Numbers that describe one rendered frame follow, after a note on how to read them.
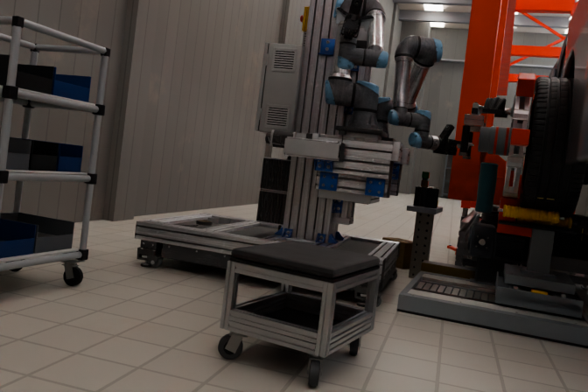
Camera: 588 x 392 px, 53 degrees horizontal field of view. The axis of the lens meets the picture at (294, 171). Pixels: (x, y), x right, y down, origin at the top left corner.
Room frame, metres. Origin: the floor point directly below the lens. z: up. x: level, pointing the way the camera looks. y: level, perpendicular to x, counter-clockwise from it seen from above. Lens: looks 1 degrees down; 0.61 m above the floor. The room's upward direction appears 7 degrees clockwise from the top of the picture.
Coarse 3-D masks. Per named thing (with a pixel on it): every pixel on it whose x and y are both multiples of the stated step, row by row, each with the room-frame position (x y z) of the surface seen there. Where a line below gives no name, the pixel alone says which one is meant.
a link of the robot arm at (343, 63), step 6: (342, 42) 2.57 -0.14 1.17; (348, 42) 2.55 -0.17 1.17; (342, 48) 2.56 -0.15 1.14; (348, 48) 2.56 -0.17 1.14; (354, 48) 2.57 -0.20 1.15; (342, 54) 2.56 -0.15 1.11; (348, 54) 2.55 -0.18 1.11; (354, 54) 2.55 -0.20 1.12; (360, 54) 2.55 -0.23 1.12; (342, 60) 2.56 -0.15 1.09; (348, 60) 2.55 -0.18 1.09; (354, 60) 2.56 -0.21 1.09; (360, 60) 2.56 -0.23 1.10; (342, 66) 2.57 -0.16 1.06; (348, 66) 2.57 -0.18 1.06
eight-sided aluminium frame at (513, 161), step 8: (528, 104) 2.69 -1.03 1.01; (520, 112) 2.66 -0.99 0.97; (528, 112) 2.65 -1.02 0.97; (512, 120) 3.10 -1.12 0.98; (520, 120) 2.65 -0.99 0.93; (512, 128) 2.66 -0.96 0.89; (512, 152) 2.65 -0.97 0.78; (520, 152) 2.64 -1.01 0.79; (512, 160) 2.65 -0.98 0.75; (520, 160) 2.64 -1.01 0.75; (512, 168) 3.11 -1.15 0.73; (520, 168) 2.66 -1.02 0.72; (504, 184) 3.02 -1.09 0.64; (504, 192) 2.79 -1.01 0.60; (512, 192) 2.77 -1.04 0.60
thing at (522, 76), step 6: (522, 78) 2.69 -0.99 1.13; (528, 78) 2.68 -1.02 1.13; (534, 78) 2.68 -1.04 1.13; (522, 84) 2.70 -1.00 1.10; (528, 84) 2.69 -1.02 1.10; (534, 84) 2.68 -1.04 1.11; (516, 90) 2.73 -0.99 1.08; (522, 90) 2.71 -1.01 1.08; (528, 90) 2.70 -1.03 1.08; (528, 96) 2.72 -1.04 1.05
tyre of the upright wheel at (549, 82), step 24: (552, 96) 2.61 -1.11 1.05; (528, 120) 3.10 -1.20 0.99; (552, 120) 2.56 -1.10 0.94; (552, 144) 2.55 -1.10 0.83; (528, 168) 2.60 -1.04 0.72; (552, 168) 2.56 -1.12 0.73; (576, 168) 2.53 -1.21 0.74; (528, 192) 2.66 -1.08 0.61; (552, 192) 2.62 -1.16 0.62; (576, 192) 2.58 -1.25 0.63
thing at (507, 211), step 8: (504, 208) 2.77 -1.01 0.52; (512, 208) 2.76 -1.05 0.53; (520, 208) 2.75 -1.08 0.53; (528, 208) 2.75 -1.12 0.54; (504, 216) 2.79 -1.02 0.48; (512, 216) 2.77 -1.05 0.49; (520, 216) 2.75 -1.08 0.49; (528, 216) 2.74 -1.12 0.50; (536, 216) 2.72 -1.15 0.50; (544, 216) 2.71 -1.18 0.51; (552, 216) 2.70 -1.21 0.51; (560, 216) 2.71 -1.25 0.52
